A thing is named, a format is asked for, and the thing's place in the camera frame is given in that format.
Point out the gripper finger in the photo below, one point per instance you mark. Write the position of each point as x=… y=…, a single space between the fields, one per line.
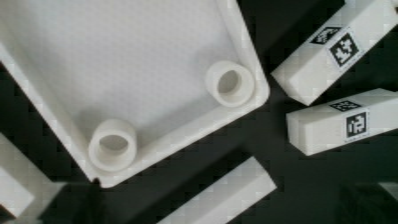
x=390 y=186

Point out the white desk leg with tag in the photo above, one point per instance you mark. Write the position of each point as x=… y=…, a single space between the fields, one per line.
x=335 y=47

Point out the white desk tabletop tray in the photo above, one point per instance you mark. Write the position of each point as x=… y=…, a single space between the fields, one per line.
x=143 y=60

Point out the white desk leg right rear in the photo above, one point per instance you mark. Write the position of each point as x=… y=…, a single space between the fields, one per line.
x=344 y=121

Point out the white desk leg centre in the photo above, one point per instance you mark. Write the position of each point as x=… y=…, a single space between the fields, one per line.
x=228 y=197

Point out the white desk leg far left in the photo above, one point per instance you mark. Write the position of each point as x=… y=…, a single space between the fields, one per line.
x=28 y=188

